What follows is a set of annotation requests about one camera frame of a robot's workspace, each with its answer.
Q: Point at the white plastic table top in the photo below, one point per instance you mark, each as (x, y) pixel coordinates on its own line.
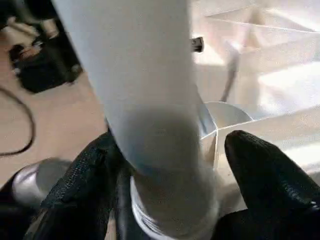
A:
(275, 75)

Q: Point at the silver cylindrical robot joint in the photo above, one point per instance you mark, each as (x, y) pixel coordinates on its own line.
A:
(42, 177)

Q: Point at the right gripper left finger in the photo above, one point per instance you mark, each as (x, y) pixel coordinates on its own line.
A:
(82, 200)

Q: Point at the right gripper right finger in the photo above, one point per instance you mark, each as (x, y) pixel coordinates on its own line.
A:
(270, 185)

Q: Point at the white plastic table leg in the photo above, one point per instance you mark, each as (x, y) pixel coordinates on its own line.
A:
(140, 75)

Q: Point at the black box with orange label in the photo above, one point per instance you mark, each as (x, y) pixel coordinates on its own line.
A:
(45, 72)

